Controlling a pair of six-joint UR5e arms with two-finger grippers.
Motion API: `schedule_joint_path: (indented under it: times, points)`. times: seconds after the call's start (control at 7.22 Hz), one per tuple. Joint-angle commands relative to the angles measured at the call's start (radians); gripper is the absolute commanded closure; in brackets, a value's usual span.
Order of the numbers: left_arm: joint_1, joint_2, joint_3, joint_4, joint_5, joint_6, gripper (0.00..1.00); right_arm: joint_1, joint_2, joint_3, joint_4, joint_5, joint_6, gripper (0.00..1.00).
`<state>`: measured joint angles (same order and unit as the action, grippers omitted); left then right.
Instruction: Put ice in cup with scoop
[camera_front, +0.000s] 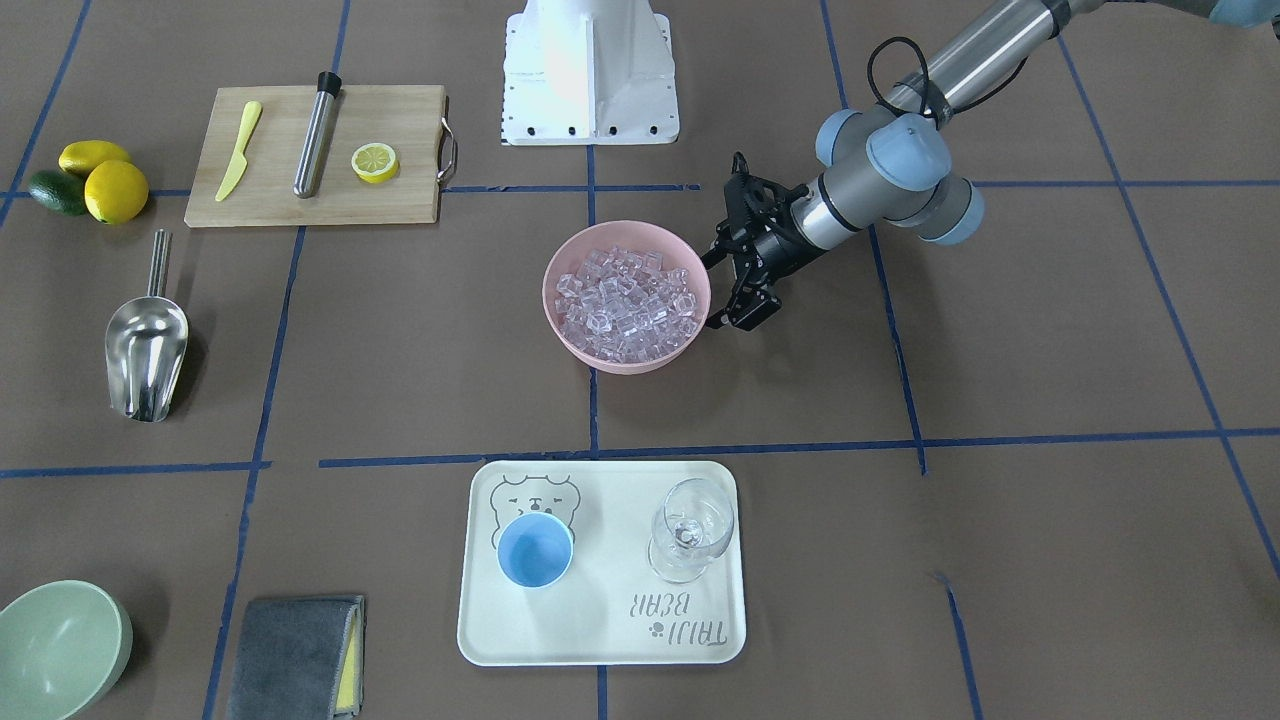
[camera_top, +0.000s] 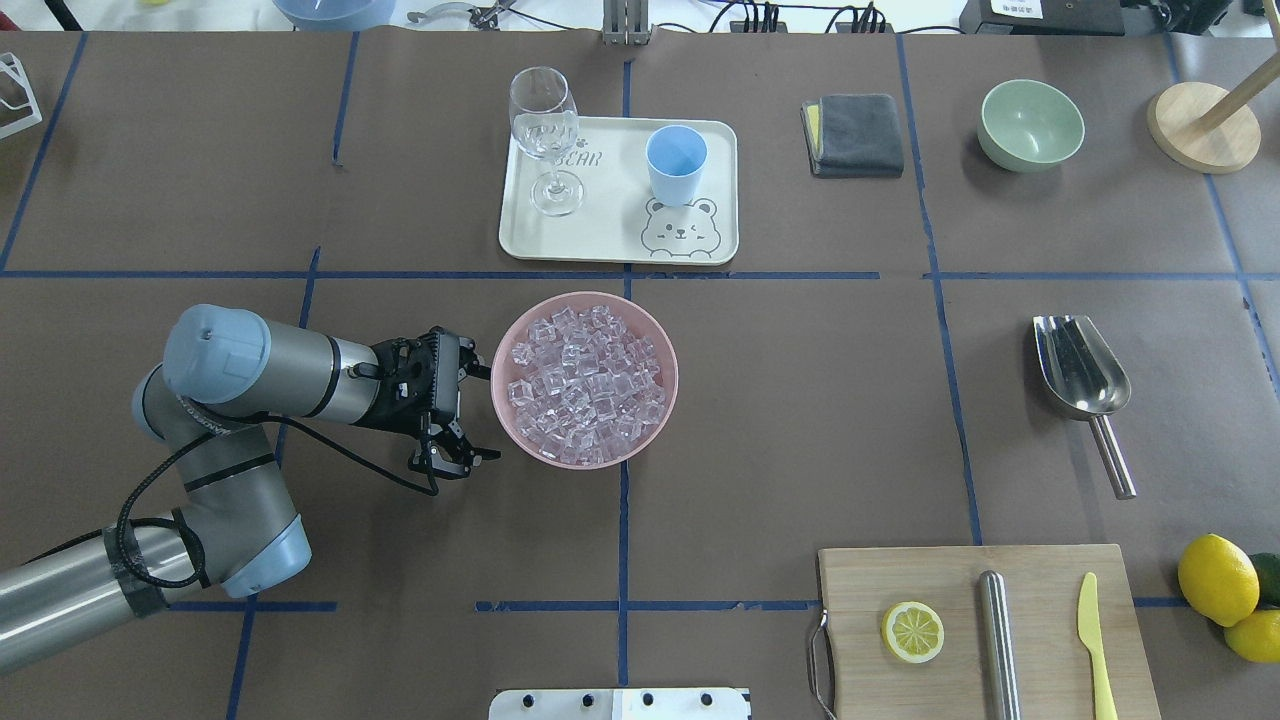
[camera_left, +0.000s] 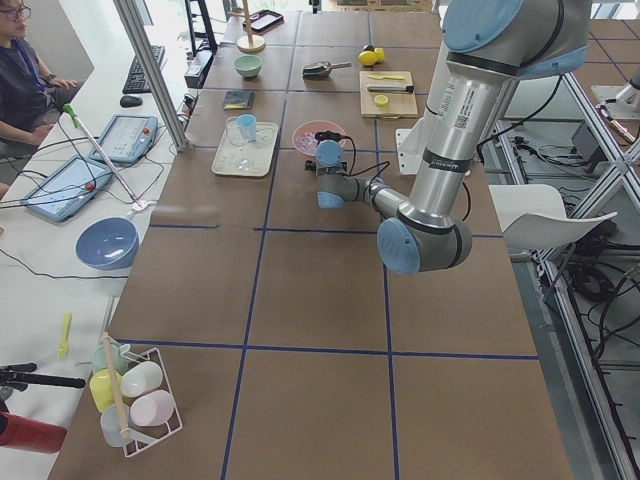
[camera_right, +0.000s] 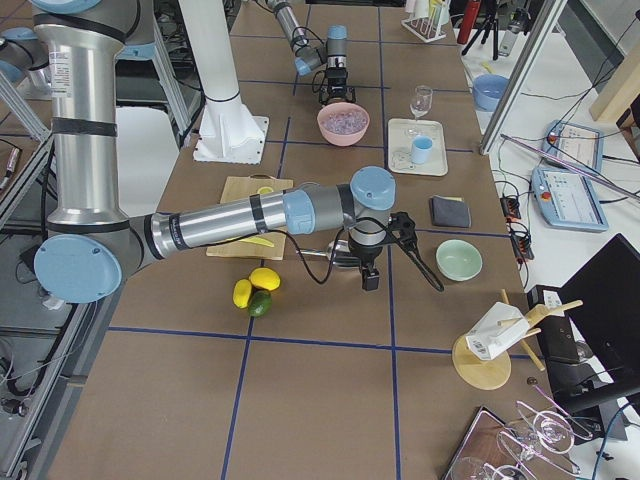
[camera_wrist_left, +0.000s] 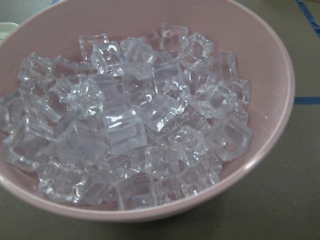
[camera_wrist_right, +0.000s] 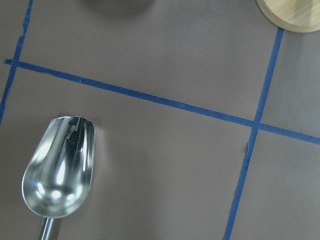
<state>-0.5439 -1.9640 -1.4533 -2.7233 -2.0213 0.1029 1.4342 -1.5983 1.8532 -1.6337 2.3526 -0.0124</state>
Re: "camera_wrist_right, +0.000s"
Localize metal ice scoop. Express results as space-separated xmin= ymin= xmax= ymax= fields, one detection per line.
xmin=21 ymin=116 xmax=96 ymax=240

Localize wooden stand with pole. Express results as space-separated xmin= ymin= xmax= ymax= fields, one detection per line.
xmin=256 ymin=0 xmax=320 ymax=33

